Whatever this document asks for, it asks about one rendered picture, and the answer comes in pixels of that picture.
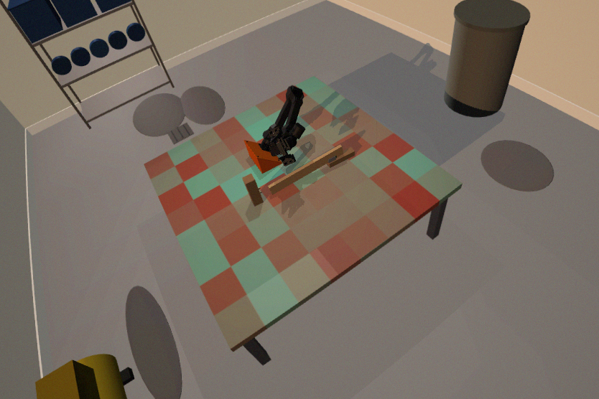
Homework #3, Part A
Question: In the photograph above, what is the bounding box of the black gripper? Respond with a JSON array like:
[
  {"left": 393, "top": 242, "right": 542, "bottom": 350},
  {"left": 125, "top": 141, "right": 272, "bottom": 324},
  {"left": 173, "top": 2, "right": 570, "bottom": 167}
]
[{"left": 269, "top": 127, "right": 296, "bottom": 166}]

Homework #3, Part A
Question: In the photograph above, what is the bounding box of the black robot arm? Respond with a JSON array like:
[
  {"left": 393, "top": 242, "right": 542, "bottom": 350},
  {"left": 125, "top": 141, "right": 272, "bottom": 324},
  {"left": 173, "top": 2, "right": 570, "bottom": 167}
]
[{"left": 259, "top": 85, "right": 305, "bottom": 156}]

